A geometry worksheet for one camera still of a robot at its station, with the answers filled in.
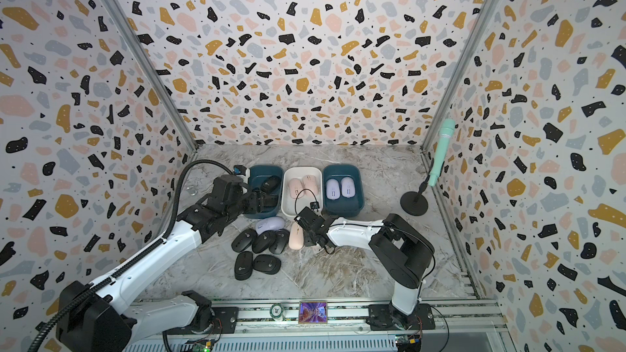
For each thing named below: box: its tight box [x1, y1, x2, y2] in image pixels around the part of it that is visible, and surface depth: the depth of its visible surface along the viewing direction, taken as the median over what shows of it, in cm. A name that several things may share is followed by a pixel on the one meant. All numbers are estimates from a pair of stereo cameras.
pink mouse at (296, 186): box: [288, 177, 306, 199], surface depth 105 cm
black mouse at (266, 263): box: [252, 254, 282, 275], surface depth 84 cm
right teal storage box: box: [321, 163, 365, 218], surface depth 105 cm
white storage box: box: [281, 166, 323, 218], surface depth 105 cm
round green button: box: [269, 303, 284, 319], surface depth 72 cm
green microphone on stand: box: [400, 118, 456, 217], surface depth 81 cm
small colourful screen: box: [298, 300, 328, 324], surface depth 76 cm
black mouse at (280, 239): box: [268, 228, 291, 256], surface depth 90 cm
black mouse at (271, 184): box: [260, 175, 282, 194], surface depth 108 cm
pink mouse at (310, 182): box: [303, 174, 319, 197], surface depth 108 cm
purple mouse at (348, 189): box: [340, 176, 357, 198], surface depth 105 cm
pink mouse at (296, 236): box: [288, 221, 305, 250], surface depth 91 cm
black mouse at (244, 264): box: [233, 250, 254, 282], surface depth 84 cm
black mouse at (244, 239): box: [230, 228, 258, 253], surface depth 90 cm
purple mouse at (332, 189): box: [326, 178, 341, 200], surface depth 105 cm
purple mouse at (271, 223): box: [255, 216, 286, 236], surface depth 94 cm
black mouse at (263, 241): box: [251, 229, 277, 254], surface depth 89 cm
